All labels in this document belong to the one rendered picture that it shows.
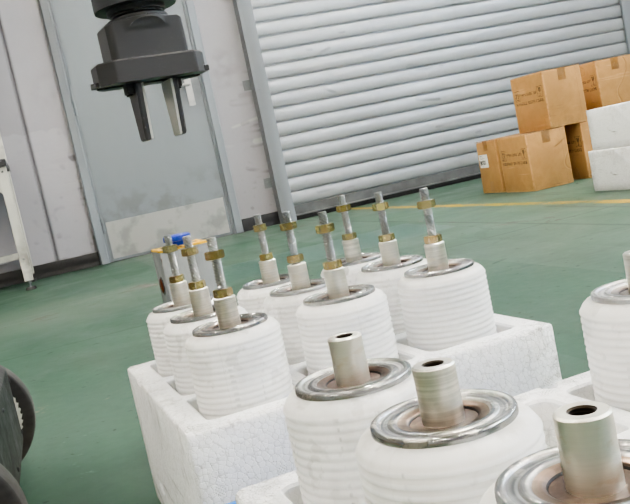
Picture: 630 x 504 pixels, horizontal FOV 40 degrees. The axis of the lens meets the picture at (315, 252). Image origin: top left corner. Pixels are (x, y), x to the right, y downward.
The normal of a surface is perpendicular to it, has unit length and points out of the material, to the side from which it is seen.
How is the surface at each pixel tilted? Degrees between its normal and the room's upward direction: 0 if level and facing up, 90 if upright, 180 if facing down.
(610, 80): 90
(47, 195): 90
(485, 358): 90
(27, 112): 90
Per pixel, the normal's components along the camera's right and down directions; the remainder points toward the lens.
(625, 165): -0.93, 0.22
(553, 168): 0.29, 0.04
